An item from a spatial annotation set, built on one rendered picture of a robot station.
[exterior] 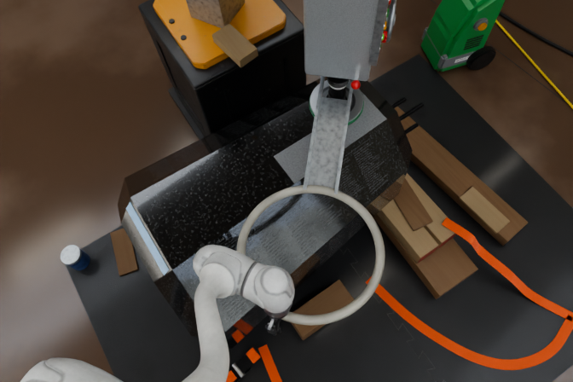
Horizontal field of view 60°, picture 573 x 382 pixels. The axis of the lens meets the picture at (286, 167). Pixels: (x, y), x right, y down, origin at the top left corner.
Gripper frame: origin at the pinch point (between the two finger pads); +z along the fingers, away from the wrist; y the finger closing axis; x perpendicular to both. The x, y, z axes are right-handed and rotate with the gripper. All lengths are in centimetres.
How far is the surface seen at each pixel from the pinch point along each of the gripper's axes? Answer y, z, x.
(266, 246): 24.4, 9.7, 18.0
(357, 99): 90, -9, 9
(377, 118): 86, -5, -1
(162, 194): 23, -1, 60
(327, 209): 48.3, 9.7, 3.6
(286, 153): 58, -4, 25
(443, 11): 201, 32, -4
